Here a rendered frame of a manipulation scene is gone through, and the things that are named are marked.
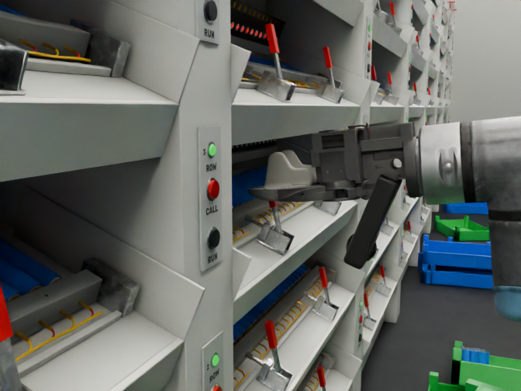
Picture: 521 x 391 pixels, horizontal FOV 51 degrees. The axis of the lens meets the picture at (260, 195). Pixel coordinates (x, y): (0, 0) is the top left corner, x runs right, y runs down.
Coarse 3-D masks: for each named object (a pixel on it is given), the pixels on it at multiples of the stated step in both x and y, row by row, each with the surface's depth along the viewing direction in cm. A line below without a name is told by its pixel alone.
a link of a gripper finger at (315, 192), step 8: (280, 192) 65; (288, 192) 65; (296, 192) 63; (304, 192) 63; (312, 192) 62; (320, 192) 62; (328, 192) 62; (336, 192) 63; (344, 192) 63; (280, 200) 65; (288, 200) 64; (296, 200) 63; (304, 200) 63; (312, 200) 62
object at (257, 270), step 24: (288, 144) 112; (264, 216) 80; (312, 216) 88; (336, 216) 93; (312, 240) 79; (240, 264) 52; (264, 264) 64; (288, 264) 71; (240, 288) 56; (264, 288) 64; (240, 312) 58
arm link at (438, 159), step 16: (432, 128) 59; (448, 128) 58; (416, 144) 60; (432, 144) 58; (448, 144) 57; (416, 160) 59; (432, 160) 57; (448, 160) 57; (432, 176) 57; (448, 176) 57; (432, 192) 58; (448, 192) 58
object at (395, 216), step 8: (392, 208) 176; (392, 216) 176; (400, 216) 175; (384, 224) 161; (392, 224) 174; (400, 224) 175; (384, 232) 161; (392, 232) 165; (376, 240) 151; (384, 240) 153; (384, 248) 147; (376, 256) 138; (368, 264) 119; (376, 264) 142; (368, 272) 125
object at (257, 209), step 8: (256, 200) 77; (264, 200) 79; (240, 208) 72; (248, 208) 73; (256, 208) 74; (264, 208) 77; (232, 216) 67; (240, 216) 69; (256, 216) 75; (232, 224) 67; (240, 224) 70; (248, 232) 69
